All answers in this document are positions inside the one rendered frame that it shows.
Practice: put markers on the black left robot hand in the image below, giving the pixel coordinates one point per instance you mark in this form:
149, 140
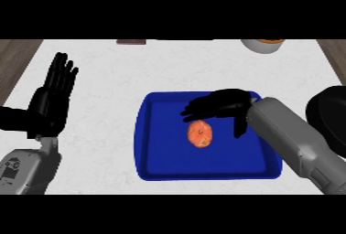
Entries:
49, 103

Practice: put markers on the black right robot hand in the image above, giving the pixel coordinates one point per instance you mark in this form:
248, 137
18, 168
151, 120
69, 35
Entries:
220, 105

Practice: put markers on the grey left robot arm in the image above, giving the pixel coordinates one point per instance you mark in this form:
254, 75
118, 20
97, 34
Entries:
28, 170

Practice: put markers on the orange squash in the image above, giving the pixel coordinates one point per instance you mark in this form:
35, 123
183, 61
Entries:
199, 133

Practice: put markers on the blue tray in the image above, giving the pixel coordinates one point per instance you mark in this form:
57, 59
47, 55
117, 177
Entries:
180, 155

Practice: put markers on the black pot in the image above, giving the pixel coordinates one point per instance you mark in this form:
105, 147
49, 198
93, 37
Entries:
328, 119

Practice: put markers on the white bowl with orange contents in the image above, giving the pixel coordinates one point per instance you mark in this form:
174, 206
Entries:
263, 45

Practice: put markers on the dark brown flat object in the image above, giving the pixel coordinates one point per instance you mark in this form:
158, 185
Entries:
130, 41

